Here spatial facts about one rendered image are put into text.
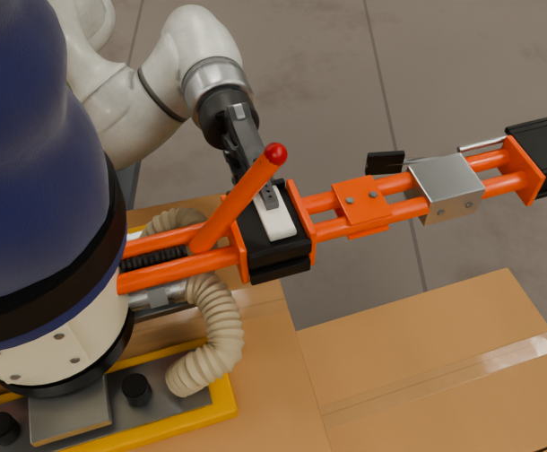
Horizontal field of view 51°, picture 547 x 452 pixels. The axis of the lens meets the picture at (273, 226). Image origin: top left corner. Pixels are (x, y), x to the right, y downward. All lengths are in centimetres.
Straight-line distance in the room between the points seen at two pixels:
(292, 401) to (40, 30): 46
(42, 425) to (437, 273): 166
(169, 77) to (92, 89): 11
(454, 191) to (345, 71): 222
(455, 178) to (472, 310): 75
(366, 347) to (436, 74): 185
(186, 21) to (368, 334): 79
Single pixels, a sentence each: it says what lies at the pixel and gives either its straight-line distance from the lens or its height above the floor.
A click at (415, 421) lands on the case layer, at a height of 54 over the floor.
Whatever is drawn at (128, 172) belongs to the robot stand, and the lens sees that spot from 136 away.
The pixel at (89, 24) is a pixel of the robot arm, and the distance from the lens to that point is 135.
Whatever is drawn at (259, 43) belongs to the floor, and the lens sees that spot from 303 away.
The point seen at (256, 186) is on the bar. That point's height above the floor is 129.
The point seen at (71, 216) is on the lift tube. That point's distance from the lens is 46.
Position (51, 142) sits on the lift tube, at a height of 143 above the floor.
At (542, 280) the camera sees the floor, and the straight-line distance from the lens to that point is 224.
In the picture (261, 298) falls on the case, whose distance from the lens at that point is 74.
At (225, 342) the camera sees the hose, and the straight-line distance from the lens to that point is 63.
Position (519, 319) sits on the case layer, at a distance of 144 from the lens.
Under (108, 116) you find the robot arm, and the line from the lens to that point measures 87.
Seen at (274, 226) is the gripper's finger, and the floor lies 122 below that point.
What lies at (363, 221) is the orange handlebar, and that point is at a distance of 64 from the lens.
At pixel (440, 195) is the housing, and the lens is 67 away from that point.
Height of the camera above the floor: 171
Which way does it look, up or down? 52 degrees down
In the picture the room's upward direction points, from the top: straight up
